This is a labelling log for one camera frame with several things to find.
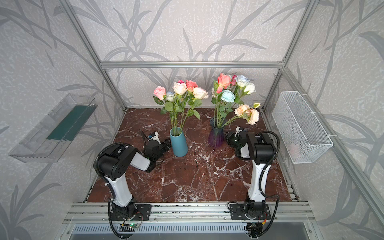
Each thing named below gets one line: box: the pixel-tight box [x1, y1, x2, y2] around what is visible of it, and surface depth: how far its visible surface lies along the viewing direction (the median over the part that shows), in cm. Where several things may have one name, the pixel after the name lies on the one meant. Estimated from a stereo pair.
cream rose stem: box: [173, 82, 188, 130], surface depth 69 cm
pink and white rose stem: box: [153, 86, 174, 129], surface depth 68 cm
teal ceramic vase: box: [170, 127, 189, 157], surface depth 86 cm
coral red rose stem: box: [180, 79, 198, 129], surface depth 72 cm
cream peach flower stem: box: [220, 102, 261, 128], surface depth 69 cm
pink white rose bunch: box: [181, 87, 209, 130], surface depth 70 cm
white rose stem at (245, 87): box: [234, 75, 257, 105], surface depth 73 cm
